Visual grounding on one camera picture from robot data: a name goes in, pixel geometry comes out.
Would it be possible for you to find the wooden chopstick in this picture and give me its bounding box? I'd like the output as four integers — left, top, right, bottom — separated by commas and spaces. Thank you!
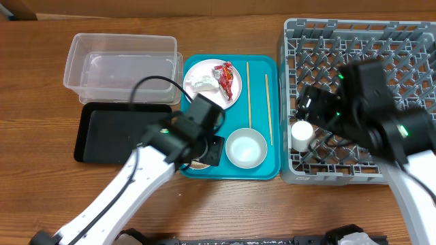
264, 74, 273, 146
246, 62, 252, 129

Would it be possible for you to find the clear plastic bin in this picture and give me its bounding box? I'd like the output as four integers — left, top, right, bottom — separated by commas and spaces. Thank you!
63, 33, 183, 105

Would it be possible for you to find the grey dishwasher rack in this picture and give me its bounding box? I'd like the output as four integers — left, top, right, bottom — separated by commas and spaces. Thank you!
278, 18, 435, 186

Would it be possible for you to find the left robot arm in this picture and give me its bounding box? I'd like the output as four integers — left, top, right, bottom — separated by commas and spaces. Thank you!
29, 95, 225, 245

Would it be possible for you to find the left wooden chopstick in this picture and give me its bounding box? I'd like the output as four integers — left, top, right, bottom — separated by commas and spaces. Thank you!
246, 62, 252, 129

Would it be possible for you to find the red snack wrapper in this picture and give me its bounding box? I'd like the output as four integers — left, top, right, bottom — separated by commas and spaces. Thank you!
213, 61, 234, 101

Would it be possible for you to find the white cup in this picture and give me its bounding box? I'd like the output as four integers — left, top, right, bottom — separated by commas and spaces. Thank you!
291, 120, 316, 152

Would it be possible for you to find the grey metal bowl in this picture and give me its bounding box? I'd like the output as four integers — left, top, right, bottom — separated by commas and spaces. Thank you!
225, 128, 268, 169

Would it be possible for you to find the teal serving tray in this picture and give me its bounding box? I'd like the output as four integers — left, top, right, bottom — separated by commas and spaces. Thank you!
182, 54, 283, 180

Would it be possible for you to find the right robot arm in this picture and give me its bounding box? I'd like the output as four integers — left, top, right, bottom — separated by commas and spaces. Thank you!
296, 59, 435, 244

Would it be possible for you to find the cardboard wall panel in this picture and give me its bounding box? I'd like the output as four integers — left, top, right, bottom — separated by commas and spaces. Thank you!
1, 0, 435, 20

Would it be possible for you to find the small white dish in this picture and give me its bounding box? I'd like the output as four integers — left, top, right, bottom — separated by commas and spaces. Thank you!
189, 161, 209, 170

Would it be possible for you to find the black tray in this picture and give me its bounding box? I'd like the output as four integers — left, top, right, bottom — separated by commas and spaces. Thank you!
74, 102, 172, 165

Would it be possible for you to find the right wooden chopstick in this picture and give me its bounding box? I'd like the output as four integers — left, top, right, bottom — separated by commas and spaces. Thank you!
264, 74, 273, 146

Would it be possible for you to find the large white plate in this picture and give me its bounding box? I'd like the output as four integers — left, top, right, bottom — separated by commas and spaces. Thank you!
183, 59, 243, 110

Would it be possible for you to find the white tissue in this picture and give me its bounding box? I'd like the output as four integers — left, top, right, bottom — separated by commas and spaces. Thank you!
187, 75, 219, 93

